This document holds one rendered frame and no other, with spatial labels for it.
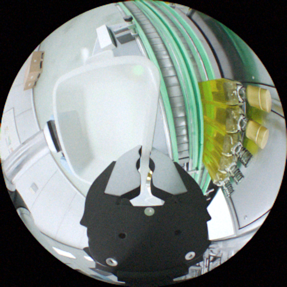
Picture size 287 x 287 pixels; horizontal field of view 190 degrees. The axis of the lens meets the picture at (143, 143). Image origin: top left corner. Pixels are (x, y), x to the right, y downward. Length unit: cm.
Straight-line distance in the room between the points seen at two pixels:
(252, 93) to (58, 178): 384
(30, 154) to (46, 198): 333
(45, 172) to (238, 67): 386
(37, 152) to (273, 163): 63
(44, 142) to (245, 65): 64
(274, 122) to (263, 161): 11
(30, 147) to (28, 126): 333
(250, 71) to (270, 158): 24
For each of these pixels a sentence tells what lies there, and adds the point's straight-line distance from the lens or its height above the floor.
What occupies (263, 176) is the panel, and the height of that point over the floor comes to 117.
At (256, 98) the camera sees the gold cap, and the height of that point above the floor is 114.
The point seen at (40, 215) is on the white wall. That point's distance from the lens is 376.
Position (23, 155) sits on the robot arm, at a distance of 35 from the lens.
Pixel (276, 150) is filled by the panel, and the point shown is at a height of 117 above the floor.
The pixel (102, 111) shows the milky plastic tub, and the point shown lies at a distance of 19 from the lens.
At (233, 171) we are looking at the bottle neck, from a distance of 25.
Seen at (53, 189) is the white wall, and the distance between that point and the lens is 367.
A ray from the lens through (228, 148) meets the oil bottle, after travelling 22.
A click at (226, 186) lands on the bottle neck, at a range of 29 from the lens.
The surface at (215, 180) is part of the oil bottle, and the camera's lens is 31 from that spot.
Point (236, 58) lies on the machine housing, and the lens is 41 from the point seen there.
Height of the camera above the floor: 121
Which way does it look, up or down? 61 degrees down
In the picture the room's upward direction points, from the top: 168 degrees counter-clockwise
